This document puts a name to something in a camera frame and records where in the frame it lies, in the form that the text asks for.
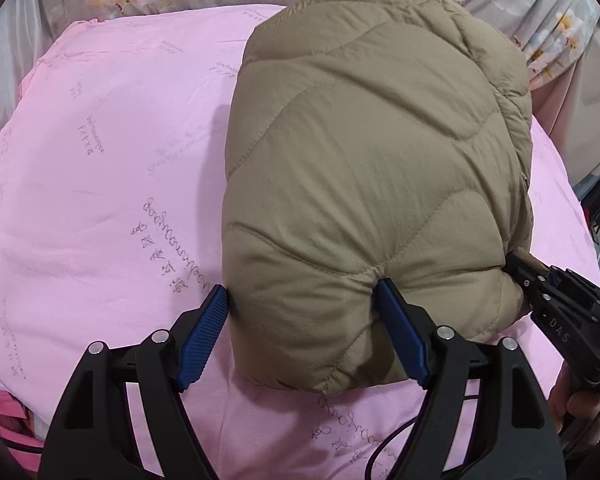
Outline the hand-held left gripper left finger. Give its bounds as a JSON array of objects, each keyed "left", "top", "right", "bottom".
[{"left": 39, "top": 285, "right": 229, "bottom": 480}]

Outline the grey satin cloth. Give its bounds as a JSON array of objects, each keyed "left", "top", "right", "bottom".
[{"left": 0, "top": 0, "right": 76, "bottom": 141}]

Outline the person's right hand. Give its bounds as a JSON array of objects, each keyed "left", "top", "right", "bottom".
[{"left": 549, "top": 360, "right": 600, "bottom": 443}]

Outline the black cable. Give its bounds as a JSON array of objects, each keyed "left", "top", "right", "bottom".
[{"left": 364, "top": 394, "right": 481, "bottom": 480}]

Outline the dark pink cloth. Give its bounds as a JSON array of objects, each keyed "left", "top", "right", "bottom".
[{"left": 0, "top": 384, "right": 37, "bottom": 442}]

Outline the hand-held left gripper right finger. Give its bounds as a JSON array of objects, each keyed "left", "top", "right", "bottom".
[{"left": 374, "top": 279, "right": 566, "bottom": 480}]

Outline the khaki puffer jacket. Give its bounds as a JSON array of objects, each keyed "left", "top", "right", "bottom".
[{"left": 221, "top": 0, "right": 535, "bottom": 395}]

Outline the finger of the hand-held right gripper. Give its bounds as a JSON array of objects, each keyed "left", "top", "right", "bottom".
[
  {"left": 517, "top": 280, "right": 552, "bottom": 317},
  {"left": 506, "top": 249, "right": 563, "bottom": 288}
]

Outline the pink printed quilt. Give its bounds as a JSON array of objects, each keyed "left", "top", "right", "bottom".
[{"left": 0, "top": 4, "right": 600, "bottom": 480}]

